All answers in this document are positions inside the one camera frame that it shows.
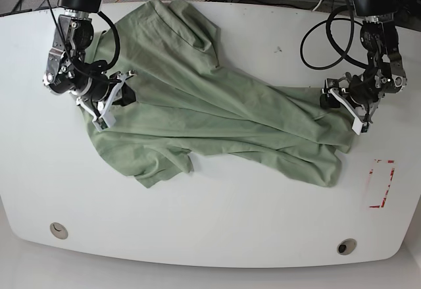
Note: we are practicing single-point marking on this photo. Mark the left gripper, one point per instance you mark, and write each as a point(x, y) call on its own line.
point(361, 91)

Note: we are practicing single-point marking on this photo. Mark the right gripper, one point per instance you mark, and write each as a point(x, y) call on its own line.
point(98, 90)

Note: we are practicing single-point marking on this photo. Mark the green t-shirt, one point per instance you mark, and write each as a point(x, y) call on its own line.
point(186, 101)

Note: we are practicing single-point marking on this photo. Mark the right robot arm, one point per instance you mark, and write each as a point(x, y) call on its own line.
point(67, 71)

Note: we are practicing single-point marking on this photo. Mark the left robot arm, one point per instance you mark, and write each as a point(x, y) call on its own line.
point(384, 72)

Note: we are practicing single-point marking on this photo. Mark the red tape rectangle marking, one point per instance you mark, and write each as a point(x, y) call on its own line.
point(379, 183)

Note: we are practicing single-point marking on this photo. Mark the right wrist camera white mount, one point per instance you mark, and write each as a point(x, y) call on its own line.
point(102, 118)

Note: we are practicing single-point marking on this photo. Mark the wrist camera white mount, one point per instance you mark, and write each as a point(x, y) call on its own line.
point(360, 113)
point(102, 118)

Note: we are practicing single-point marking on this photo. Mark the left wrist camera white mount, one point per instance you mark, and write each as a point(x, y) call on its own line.
point(360, 113)

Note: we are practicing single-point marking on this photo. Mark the right table cable grommet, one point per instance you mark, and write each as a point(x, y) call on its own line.
point(347, 246)

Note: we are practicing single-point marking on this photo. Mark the table cable grommet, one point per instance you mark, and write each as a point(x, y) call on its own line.
point(58, 231)
point(347, 246)

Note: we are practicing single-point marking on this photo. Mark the left table cable grommet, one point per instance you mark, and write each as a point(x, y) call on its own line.
point(58, 231)

